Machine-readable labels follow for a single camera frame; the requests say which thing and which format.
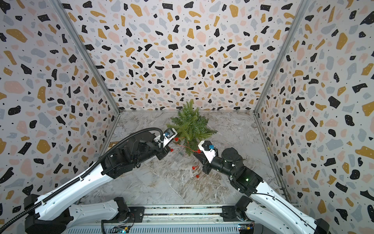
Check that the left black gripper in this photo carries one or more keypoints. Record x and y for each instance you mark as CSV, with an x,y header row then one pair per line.
x,y
165,151

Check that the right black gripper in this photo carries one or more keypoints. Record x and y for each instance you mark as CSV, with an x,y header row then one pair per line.
x,y
207,165

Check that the small green christmas tree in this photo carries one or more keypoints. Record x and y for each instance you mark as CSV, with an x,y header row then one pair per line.
x,y
191,126

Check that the red string lights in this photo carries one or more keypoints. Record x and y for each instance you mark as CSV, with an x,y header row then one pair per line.
x,y
194,168

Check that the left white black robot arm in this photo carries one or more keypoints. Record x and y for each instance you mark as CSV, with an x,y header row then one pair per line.
x,y
57,211

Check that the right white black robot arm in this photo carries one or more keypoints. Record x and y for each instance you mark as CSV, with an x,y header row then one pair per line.
x,y
259,203

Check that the clear battery box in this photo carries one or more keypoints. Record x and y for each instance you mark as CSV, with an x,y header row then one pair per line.
x,y
178,157

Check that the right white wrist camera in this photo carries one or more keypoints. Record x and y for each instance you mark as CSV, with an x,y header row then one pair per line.
x,y
208,149

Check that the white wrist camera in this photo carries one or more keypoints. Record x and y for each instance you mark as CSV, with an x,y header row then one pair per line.
x,y
208,149
168,136

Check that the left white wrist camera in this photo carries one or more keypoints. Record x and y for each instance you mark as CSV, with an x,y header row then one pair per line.
x,y
168,136

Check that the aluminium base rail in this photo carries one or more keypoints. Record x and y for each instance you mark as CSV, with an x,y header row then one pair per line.
x,y
186,219

